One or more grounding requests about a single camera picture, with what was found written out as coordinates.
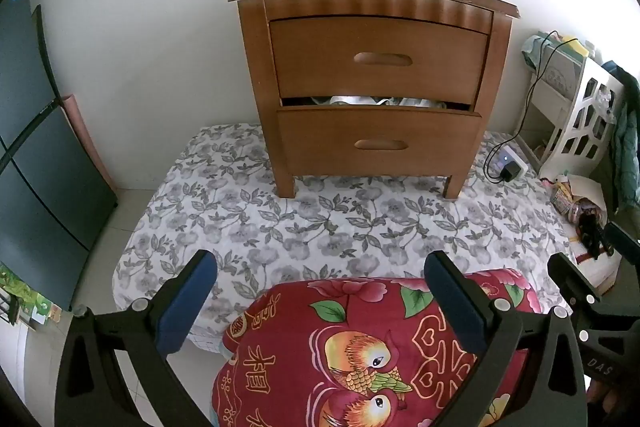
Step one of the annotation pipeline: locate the beige cabinet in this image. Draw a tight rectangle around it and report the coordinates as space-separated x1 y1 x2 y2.
527 44 586 168

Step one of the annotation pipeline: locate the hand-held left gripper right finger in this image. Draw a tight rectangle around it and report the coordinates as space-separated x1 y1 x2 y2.
424 250 588 427

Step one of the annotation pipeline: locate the person's right hand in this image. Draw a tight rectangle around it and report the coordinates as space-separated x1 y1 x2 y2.
587 382 623 427

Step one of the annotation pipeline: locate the red printed blanket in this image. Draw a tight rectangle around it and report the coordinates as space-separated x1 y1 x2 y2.
210 268 543 427

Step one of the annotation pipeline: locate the brown paper bag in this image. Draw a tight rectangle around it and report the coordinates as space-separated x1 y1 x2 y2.
567 174 608 212

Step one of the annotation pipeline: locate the white knitted mat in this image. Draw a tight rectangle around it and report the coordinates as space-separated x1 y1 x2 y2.
570 239 621 295

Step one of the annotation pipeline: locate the grey floral mattress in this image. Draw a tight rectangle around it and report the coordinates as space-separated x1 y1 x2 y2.
112 123 576 353

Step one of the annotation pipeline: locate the white power strip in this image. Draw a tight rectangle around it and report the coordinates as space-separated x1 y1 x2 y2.
492 145 528 180

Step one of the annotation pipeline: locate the wooden nightstand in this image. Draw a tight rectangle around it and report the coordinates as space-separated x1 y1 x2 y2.
229 0 522 200

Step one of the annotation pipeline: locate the green cardboard box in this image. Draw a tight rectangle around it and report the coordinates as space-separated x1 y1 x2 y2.
0 264 61 328

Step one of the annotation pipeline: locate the white cutout rack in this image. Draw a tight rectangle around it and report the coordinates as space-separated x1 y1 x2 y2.
539 55 626 180

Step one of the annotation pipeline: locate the black charger cable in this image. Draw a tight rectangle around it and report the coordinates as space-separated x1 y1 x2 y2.
484 31 576 184

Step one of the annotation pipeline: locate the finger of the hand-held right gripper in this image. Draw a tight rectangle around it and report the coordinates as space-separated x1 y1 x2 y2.
547 252 603 308
606 222 640 258

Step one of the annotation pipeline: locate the teal jacket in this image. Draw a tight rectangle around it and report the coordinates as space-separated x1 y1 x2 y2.
602 62 640 212

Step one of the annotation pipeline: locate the pale teal cloth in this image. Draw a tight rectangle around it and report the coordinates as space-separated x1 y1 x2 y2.
522 34 551 68

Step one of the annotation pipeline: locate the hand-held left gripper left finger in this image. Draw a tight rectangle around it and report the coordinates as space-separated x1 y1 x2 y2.
54 249 218 427

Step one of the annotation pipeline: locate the black plastic object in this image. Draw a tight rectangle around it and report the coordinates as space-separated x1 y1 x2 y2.
575 204 618 258

